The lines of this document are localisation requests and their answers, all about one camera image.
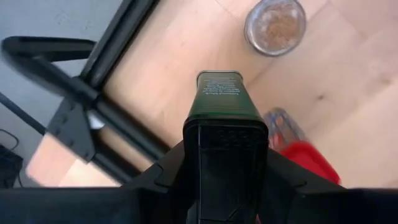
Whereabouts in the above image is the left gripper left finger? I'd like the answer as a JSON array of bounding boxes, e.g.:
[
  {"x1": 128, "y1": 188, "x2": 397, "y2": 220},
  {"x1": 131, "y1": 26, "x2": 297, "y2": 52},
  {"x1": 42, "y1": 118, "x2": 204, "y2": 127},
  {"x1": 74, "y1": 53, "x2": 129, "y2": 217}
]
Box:
[{"x1": 123, "y1": 141, "x2": 191, "y2": 224}]

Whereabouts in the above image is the small glass spice jar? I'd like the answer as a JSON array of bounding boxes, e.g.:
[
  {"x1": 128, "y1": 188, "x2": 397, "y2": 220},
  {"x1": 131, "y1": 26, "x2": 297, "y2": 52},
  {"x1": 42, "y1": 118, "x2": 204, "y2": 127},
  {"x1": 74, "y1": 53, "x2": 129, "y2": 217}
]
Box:
[{"x1": 243, "y1": 0, "x2": 308, "y2": 58}]

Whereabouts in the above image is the dark green black-lidded spice tin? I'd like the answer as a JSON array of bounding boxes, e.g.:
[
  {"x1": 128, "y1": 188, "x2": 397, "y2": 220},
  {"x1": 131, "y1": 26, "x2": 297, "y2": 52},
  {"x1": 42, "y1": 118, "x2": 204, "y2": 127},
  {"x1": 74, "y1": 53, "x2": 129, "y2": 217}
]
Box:
[{"x1": 182, "y1": 70, "x2": 270, "y2": 224}]

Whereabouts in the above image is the red-lidded spice tin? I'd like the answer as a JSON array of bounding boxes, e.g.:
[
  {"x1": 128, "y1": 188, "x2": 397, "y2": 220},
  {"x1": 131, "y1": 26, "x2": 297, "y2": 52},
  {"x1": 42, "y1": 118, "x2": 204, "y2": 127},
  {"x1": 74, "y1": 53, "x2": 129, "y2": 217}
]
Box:
[{"x1": 263, "y1": 107, "x2": 342, "y2": 187}]

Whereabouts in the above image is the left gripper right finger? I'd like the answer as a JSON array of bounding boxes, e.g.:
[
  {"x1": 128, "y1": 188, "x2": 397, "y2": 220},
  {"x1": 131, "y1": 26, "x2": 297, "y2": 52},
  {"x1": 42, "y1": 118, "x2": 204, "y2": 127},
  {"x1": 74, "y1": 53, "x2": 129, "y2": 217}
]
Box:
[{"x1": 257, "y1": 148, "x2": 346, "y2": 224}]

